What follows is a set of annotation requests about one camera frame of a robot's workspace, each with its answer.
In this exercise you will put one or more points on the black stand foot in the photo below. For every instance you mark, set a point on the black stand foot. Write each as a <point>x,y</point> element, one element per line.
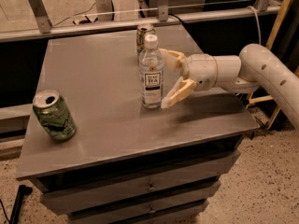
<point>23,191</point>

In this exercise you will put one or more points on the clear plastic tea bottle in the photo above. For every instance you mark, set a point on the clear plastic tea bottle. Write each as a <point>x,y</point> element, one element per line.
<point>151,67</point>

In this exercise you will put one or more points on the grey drawer cabinet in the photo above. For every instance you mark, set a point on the grey drawer cabinet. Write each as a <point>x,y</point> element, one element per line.
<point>127,164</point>

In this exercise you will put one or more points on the green soda can near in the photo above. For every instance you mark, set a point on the green soda can near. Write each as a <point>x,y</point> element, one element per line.
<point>53,115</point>

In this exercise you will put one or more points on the metal railing with brackets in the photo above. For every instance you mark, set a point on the metal railing with brackets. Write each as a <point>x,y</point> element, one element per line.
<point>17,20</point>

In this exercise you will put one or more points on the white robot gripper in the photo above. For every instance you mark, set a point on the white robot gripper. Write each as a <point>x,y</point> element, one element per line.
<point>200,69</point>

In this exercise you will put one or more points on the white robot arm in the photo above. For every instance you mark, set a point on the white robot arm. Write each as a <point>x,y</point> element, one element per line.
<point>254,67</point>

